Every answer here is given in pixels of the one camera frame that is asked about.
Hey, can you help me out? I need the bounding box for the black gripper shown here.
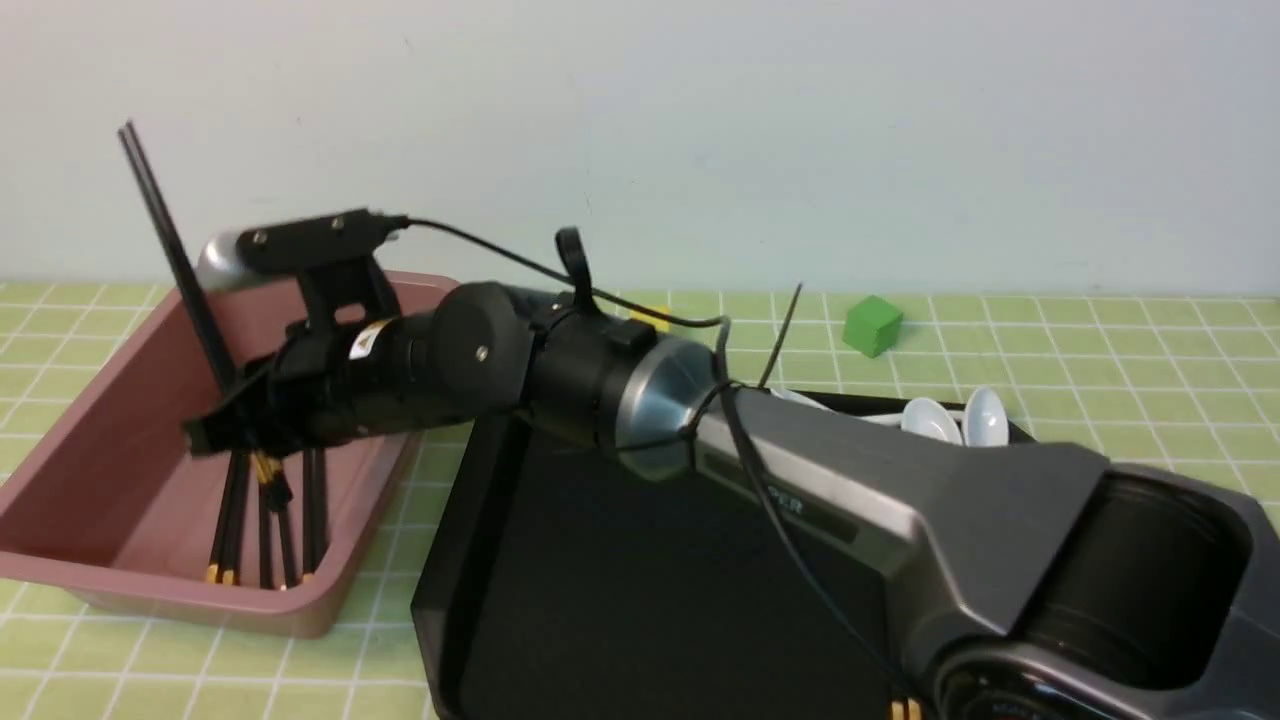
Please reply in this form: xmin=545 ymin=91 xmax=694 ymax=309
xmin=182 ymin=310 xmax=451 ymax=459

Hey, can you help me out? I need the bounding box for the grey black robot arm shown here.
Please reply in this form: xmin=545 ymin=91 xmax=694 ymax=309
xmin=183 ymin=282 xmax=1279 ymax=719

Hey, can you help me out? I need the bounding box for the black chopstick in bin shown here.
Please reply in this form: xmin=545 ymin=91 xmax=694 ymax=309
xmin=274 ymin=502 xmax=298 ymax=589
xmin=301 ymin=450 xmax=315 ymax=583
xmin=257 ymin=482 xmax=275 ymax=591
xmin=220 ymin=452 xmax=253 ymax=585
xmin=206 ymin=452 xmax=250 ymax=585
xmin=307 ymin=448 xmax=328 ymax=574

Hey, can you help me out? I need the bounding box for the pink plastic bin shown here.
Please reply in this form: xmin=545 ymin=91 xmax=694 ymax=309
xmin=1 ymin=292 xmax=420 ymax=638

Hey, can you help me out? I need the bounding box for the black plastic tray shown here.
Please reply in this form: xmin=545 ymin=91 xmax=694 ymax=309
xmin=410 ymin=386 xmax=1041 ymax=720

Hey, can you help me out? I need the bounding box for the yellow cube block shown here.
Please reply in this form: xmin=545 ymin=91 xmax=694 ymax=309
xmin=628 ymin=305 xmax=671 ymax=333

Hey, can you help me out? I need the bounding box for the white spoon upper middle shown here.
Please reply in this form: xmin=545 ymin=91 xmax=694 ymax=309
xmin=771 ymin=388 xmax=829 ymax=411

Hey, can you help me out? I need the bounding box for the green cube block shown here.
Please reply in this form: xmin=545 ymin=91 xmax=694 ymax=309
xmin=842 ymin=295 xmax=904 ymax=357

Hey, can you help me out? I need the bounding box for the white spoon large bowl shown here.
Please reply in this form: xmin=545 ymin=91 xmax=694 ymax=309
xmin=899 ymin=397 xmax=965 ymax=446

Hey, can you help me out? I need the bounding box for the white spoon rightmost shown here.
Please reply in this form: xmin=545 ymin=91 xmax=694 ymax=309
xmin=961 ymin=386 xmax=1010 ymax=447

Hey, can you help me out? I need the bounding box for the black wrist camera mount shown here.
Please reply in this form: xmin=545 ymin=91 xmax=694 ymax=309
xmin=195 ymin=208 xmax=408 ymax=331

